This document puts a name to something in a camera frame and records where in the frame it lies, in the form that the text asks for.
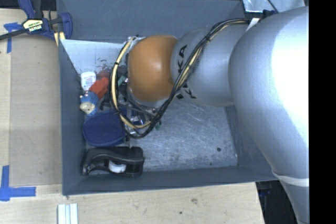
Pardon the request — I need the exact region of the blue and cream toy figure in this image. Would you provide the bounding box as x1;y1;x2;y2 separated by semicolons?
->
79;91;100;117

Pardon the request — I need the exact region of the small white plastic bottle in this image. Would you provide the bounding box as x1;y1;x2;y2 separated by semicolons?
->
80;71;97;91

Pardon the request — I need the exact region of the orange-red flat block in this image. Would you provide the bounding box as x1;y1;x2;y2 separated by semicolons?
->
89;76;110;100

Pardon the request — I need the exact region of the pale wood flat board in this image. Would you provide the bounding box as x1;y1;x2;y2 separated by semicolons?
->
9;34;64;187

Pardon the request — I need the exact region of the black clamp with white roller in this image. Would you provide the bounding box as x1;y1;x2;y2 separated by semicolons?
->
81;146;145;178

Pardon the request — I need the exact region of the dark blue oval brush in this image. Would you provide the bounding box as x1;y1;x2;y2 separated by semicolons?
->
82;109;130;148

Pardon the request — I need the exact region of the grey metal bin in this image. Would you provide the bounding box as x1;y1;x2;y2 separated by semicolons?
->
55;0;279;196

